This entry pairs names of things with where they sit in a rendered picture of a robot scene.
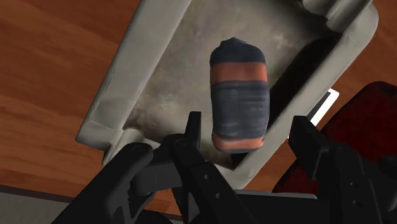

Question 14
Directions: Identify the grey rectangular tray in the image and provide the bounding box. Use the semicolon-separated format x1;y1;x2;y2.
76;0;380;190

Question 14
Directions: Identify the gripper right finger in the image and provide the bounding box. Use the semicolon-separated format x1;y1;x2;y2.
288;116;397;224

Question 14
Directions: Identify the dark red round object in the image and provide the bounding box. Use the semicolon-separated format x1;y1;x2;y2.
272;81;397;193

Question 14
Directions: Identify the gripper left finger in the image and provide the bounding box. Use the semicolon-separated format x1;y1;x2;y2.
52;111;258;224

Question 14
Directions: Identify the white tablet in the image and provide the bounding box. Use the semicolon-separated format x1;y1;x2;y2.
306;88;340;127

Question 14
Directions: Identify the navy and orange can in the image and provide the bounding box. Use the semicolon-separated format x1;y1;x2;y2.
209;37;270;155

